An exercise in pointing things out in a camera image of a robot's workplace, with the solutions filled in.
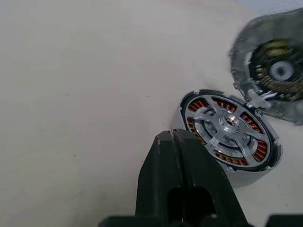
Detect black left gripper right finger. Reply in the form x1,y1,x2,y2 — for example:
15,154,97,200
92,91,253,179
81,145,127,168
173,128,250,227

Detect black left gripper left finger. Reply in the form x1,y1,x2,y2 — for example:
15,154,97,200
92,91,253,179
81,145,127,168
136,131,185,216

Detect black rotor ring silver spokes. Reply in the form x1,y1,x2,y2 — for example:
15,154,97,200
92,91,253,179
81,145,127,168
182,93,273,172

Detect grey motor housing with stator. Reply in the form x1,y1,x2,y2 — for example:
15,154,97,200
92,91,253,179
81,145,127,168
228,7,303,127

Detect silver motor housing copper windings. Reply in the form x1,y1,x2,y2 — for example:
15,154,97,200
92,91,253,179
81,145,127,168
170,89,284,189

